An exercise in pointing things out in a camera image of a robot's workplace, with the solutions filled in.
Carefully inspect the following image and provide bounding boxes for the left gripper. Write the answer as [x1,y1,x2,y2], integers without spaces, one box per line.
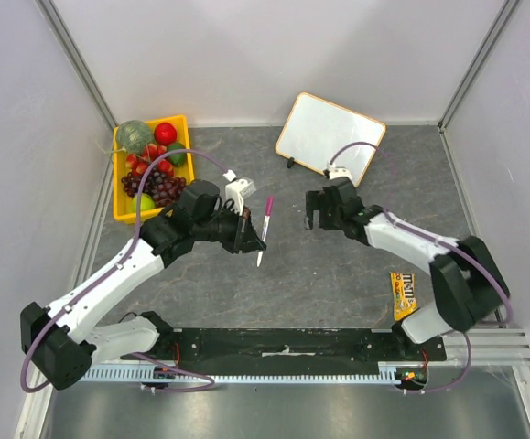
[193,202,265,254]

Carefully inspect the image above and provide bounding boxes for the pink capped whiteboard marker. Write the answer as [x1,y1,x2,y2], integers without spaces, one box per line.
[256,196,275,268]

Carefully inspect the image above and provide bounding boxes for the yellow framed whiteboard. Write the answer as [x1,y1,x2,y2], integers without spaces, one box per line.
[275,92,386,186]

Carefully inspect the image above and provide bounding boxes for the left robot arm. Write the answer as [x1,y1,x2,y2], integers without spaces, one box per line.
[20,178,266,391]

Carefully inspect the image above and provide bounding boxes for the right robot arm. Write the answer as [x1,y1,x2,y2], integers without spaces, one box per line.
[306,177,511,360]

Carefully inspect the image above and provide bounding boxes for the purple grape bunch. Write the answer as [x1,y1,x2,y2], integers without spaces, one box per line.
[120,169,187,209]

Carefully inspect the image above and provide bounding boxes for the dark green lime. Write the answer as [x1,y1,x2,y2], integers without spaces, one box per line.
[167,142,187,167]

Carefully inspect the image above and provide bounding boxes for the light green apple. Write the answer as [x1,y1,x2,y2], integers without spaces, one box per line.
[130,193,156,213]

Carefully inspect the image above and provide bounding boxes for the yellow candy packet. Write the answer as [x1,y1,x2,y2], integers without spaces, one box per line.
[390,272,418,322]

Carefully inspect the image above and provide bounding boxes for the red apple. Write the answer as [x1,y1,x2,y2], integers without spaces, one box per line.
[154,123,178,146]

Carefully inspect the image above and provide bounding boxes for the green melon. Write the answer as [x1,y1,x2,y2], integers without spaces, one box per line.
[115,120,155,155]

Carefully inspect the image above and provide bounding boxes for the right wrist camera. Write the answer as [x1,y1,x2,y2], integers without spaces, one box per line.
[323,164,352,180]

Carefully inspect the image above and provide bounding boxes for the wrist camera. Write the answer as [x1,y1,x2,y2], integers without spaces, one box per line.
[223,169,255,214]
[323,164,352,180]

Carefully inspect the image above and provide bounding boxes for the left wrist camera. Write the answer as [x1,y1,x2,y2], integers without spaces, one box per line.
[223,169,255,214]

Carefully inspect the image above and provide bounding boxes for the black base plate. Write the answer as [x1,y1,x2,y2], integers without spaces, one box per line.
[146,328,447,376]

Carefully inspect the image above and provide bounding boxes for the white cable duct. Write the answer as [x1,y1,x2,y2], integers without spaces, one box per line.
[80,362,411,385]

